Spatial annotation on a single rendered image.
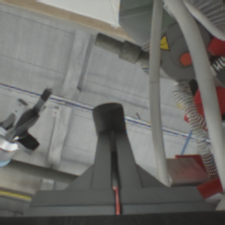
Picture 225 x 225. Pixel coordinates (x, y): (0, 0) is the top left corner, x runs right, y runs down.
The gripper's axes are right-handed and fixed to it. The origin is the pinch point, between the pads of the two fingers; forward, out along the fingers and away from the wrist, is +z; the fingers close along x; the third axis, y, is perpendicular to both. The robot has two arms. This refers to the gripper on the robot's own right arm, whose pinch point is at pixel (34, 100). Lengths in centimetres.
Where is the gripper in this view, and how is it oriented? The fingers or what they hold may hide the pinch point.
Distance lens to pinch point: 54.0
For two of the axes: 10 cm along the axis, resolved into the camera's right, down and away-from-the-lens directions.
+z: 6.3, -6.9, -3.6
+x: 1.5, -3.4, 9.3
